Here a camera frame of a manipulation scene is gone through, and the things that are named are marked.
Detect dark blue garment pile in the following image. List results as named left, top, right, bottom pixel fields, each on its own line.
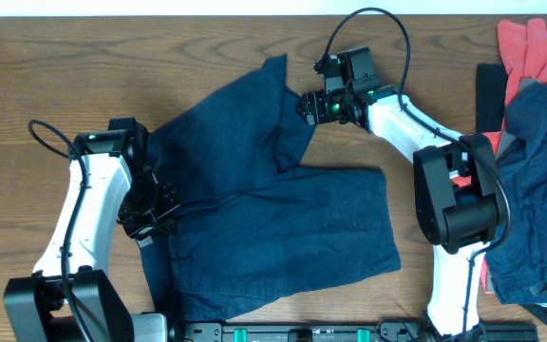
left=484, top=78, right=547, bottom=329

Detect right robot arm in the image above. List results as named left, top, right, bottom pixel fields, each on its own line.
left=297, top=47, right=507, bottom=341

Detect black cloth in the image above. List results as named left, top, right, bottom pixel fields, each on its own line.
left=475, top=64, right=508, bottom=133

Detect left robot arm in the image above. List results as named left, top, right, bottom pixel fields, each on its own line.
left=4, top=118, right=180, bottom=341

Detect red cloth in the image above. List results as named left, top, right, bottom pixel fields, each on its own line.
left=453, top=18, right=547, bottom=294

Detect grey garment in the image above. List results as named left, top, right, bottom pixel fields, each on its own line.
left=486, top=80, right=540, bottom=303

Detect navy blue shorts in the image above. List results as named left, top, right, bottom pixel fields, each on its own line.
left=141, top=56, right=401, bottom=321

